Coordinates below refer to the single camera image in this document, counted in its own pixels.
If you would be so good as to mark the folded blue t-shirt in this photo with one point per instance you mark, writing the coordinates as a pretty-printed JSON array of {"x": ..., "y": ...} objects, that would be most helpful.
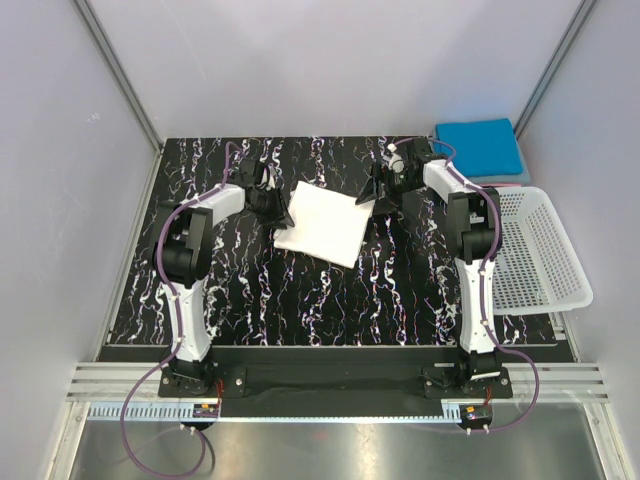
[{"x": 498, "y": 129}]

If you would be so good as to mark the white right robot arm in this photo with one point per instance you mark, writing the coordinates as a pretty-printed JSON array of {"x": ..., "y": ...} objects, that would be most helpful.
[{"x": 473, "y": 236}]

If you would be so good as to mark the right aluminium corner post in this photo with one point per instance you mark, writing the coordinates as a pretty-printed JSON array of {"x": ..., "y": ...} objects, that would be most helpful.
[{"x": 563, "y": 48}]

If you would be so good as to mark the aluminium corner post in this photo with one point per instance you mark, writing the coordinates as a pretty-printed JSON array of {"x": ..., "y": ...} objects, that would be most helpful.
[
  {"x": 563, "y": 48},
  {"x": 110, "y": 58}
]

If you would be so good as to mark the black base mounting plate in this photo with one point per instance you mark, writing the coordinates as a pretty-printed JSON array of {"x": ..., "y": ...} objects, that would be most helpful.
[{"x": 351, "y": 400}]

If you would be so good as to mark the white plastic laundry basket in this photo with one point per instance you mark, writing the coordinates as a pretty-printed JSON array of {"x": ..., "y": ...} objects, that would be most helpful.
[{"x": 537, "y": 270}]

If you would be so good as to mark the left aluminium corner post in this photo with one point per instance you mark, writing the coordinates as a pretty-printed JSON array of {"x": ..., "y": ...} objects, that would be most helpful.
[{"x": 110, "y": 58}]

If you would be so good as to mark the aluminium frame rail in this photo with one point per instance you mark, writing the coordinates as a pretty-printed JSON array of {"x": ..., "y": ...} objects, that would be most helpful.
[{"x": 552, "y": 382}]

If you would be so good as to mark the white t-shirt with print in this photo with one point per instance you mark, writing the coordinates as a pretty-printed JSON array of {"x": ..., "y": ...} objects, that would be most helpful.
[{"x": 327, "y": 225}]

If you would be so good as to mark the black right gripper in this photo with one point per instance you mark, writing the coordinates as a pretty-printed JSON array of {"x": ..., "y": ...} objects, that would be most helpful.
[{"x": 369, "y": 192}]

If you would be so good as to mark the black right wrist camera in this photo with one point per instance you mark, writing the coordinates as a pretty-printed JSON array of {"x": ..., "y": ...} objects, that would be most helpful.
[{"x": 405, "y": 153}]

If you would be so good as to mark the white slotted cable duct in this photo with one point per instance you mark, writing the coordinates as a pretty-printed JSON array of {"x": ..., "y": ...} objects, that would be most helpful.
[{"x": 197, "y": 412}]

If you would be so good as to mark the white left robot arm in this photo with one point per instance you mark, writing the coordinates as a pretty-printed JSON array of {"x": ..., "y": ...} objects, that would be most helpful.
[{"x": 181, "y": 253}]

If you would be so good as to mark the folded pink t-shirt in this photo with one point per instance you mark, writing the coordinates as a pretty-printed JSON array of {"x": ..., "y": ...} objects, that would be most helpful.
[{"x": 496, "y": 185}]

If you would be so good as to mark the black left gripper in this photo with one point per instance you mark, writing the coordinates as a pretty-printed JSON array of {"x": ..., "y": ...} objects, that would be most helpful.
[{"x": 279, "y": 217}]

